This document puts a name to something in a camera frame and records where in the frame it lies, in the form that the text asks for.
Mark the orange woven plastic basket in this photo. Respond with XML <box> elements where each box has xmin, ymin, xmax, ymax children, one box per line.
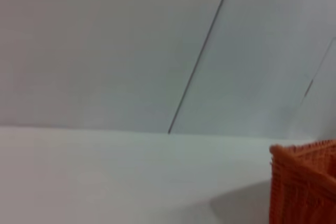
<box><xmin>269</xmin><ymin>140</ymin><xmax>336</xmax><ymax>224</ymax></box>

